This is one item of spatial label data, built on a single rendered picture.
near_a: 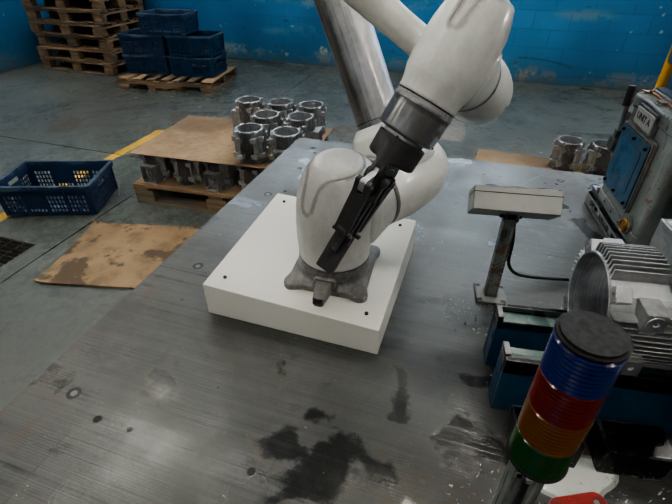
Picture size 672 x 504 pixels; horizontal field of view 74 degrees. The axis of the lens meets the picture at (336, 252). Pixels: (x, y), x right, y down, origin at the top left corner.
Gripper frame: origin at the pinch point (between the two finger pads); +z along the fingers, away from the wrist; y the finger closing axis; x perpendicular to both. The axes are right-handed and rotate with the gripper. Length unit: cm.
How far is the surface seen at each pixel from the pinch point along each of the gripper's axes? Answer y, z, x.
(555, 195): 32.9, -24.6, -23.3
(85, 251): 111, 133, 158
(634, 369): 10.1, -9.4, -45.9
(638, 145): 70, -45, -34
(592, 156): 288, -60, -41
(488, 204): 29.2, -16.6, -14.0
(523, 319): 21.4, -3.3, -31.5
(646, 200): 64, -34, -42
